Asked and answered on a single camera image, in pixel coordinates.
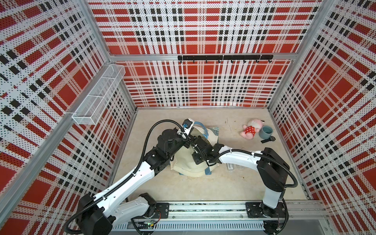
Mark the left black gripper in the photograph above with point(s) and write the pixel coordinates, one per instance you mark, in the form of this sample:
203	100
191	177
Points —
187	144

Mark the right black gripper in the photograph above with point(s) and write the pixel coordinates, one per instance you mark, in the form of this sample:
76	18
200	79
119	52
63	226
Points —
196	160

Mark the cream canvas tote bag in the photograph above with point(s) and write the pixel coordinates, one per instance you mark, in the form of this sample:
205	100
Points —
189	161

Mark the clear compass case red label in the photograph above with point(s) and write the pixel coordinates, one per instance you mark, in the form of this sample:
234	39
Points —
230	167

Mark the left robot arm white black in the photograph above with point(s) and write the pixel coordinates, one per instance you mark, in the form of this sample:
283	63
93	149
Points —
96	214

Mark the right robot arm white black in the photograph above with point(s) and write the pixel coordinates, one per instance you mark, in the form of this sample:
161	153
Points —
273	170

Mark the pink plush toy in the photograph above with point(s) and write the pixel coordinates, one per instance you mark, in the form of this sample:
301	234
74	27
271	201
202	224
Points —
253	127

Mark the teal ceramic cup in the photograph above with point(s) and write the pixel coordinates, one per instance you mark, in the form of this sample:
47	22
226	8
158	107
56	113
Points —
265	132

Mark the small black tool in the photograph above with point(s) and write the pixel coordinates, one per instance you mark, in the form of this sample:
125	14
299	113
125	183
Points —
270	139

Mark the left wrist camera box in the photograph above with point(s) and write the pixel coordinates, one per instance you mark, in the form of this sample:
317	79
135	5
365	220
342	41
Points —
188	125

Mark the black wall hook rail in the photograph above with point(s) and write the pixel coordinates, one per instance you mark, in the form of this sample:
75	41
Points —
256	57

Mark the white wire mesh basket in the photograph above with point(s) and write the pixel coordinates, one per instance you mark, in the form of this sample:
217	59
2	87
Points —
92	107

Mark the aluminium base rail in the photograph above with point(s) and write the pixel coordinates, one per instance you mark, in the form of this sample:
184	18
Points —
291	217

